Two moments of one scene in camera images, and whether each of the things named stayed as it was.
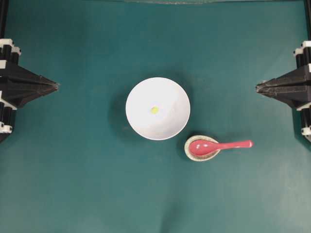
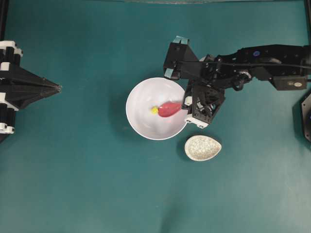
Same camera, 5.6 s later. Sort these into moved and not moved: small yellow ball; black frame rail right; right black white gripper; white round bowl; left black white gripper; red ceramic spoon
Moved: red ceramic spoon; right black white gripper
Not moved: left black white gripper; black frame rail right; white round bowl; small yellow ball
